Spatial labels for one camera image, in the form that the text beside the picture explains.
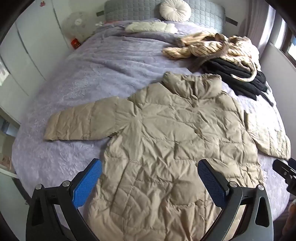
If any light curtain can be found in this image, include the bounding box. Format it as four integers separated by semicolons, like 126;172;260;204
239;5;277;50

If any round cream cushion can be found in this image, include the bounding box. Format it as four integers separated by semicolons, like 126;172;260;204
159;0;192;22

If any beige puffer jacket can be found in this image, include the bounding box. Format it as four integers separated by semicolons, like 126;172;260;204
43;72;292;241

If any black folded garment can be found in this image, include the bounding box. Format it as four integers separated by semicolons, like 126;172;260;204
200;58;273;102

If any beige striped robe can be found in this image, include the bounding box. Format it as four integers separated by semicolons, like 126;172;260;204
162;32;260;81

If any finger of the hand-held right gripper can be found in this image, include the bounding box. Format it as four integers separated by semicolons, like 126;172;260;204
272;159;296;177

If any white folded garment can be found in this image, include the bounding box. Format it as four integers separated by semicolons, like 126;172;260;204
125;21;178;33

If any grey quilted headboard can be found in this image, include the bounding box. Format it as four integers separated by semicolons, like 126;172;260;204
104;0;226;29

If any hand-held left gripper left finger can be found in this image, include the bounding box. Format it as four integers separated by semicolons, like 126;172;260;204
25;158;102;241

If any white standing fan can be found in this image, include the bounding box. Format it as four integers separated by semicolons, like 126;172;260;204
62;11;90;43

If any window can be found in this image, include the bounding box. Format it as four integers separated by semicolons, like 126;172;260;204
275;16;296;63

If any lavender bed blanket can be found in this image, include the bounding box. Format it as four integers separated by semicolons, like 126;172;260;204
11;20;292;241

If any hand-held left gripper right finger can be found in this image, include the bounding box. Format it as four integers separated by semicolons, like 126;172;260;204
198;159;274;241

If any white wardrobe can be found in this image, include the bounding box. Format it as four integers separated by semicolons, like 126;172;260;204
0;0;72;123

